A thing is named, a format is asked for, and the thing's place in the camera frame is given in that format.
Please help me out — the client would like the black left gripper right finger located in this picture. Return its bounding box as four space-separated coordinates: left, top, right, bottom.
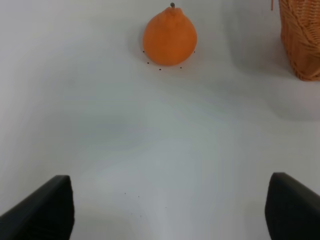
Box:
264 172 320 240

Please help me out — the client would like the orange wicker basket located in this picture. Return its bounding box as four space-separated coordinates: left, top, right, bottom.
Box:
278 0 320 82

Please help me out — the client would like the orange with stem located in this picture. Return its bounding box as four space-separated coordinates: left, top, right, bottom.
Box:
142 2 198 66

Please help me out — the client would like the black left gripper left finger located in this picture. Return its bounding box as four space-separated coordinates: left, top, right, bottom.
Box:
0 175 75 240

